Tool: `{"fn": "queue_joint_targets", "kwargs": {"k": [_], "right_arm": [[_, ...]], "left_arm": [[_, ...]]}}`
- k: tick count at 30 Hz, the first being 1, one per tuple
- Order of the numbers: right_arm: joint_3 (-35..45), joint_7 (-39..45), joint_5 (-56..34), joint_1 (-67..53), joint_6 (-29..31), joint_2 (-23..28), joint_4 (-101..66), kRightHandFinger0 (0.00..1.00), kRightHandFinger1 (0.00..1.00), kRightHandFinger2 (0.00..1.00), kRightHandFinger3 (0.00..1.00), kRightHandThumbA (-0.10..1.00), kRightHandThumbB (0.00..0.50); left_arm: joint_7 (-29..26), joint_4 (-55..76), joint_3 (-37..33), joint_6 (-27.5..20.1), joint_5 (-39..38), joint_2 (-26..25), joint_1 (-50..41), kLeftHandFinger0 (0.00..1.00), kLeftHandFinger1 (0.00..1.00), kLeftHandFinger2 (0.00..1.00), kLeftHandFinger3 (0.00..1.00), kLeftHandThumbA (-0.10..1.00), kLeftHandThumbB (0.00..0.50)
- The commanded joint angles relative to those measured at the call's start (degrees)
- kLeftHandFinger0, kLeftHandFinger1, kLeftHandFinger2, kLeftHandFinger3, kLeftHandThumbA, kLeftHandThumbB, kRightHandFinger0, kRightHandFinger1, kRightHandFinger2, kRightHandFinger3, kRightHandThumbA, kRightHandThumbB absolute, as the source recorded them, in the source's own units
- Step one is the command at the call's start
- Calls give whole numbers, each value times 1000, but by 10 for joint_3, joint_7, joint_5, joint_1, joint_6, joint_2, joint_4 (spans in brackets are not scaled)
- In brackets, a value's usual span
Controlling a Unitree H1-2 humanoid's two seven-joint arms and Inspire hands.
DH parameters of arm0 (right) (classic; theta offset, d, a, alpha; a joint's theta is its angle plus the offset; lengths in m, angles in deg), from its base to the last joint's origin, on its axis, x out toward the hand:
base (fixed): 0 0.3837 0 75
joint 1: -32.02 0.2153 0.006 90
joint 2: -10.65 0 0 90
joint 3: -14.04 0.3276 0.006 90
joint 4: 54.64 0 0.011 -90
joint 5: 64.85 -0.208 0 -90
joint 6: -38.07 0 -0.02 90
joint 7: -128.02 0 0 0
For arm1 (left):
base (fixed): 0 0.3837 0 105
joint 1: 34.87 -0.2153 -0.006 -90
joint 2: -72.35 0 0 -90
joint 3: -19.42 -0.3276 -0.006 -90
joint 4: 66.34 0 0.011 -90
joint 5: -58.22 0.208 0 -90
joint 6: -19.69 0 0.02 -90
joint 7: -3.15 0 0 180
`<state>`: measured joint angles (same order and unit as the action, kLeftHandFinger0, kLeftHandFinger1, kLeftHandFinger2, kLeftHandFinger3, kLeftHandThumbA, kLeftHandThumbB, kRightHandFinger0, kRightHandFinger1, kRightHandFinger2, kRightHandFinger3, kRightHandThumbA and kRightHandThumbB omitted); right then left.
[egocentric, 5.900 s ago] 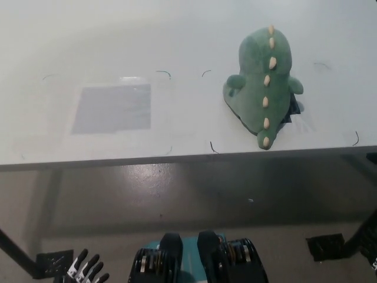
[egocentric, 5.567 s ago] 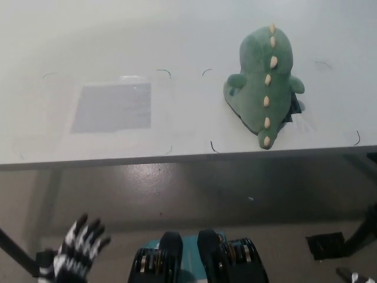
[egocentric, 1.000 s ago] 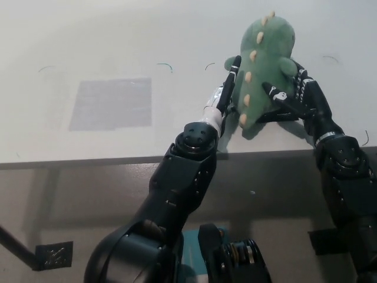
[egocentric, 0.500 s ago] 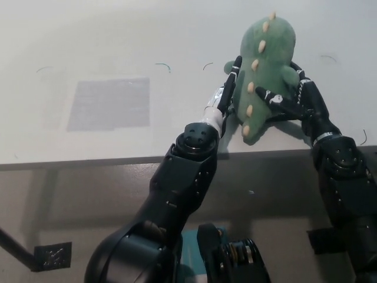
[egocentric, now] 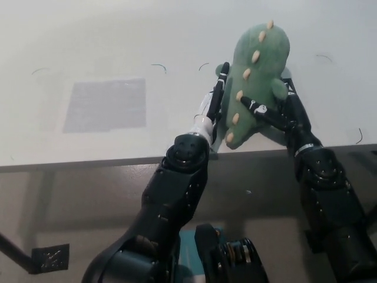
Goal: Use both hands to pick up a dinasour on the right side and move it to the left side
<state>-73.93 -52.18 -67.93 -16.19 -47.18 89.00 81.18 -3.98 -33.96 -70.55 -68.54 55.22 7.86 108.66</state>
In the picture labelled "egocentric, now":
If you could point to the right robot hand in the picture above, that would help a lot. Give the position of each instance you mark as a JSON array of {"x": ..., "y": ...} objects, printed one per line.
[{"x": 294, "y": 123}]

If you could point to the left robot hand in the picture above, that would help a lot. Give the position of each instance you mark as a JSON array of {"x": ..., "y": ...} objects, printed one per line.
[{"x": 213, "y": 103}]

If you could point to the green plush dinosaur toy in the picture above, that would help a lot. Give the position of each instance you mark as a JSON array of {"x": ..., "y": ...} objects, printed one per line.
[{"x": 259, "y": 67}]

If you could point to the grey tape patch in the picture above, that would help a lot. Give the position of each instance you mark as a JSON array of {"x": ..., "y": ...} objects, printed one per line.
[{"x": 106, "y": 104}]

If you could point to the robot torso black and teal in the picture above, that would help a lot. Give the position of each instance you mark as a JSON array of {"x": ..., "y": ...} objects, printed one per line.
[{"x": 232, "y": 259}]

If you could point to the black table leg bar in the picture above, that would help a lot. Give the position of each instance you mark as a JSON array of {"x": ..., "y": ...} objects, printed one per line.
[{"x": 14, "y": 250}]

